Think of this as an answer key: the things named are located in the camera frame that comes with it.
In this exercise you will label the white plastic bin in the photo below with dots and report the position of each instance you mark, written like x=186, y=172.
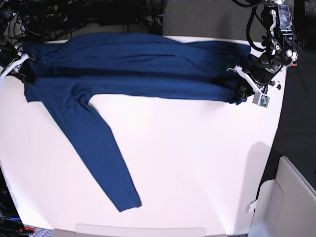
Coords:
x=286, y=205

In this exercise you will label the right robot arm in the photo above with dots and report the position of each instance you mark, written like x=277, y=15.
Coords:
x=8, y=11

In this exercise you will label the blue long-sleeve T-shirt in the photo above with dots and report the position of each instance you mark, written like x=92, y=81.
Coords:
x=68, y=75

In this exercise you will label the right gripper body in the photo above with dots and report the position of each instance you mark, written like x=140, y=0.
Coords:
x=8, y=54

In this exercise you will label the white paper tag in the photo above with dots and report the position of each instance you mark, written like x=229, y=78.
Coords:
x=251, y=207

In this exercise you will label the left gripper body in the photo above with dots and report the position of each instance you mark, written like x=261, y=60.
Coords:
x=264, y=68

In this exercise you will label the red black tool bottom-left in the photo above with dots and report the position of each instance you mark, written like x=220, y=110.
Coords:
x=27, y=231

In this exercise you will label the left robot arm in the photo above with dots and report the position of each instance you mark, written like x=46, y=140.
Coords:
x=278, y=50

